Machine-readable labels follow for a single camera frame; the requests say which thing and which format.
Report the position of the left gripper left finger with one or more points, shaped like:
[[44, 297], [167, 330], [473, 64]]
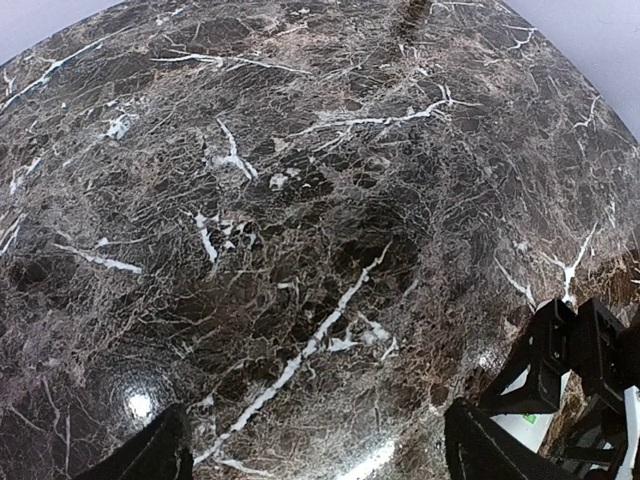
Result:
[[161, 450]]

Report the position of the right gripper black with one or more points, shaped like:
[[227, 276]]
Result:
[[603, 353]]

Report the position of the white remote control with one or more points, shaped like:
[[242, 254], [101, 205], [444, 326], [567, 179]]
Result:
[[529, 429]]

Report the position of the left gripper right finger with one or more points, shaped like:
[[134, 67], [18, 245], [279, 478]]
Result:
[[478, 448]]

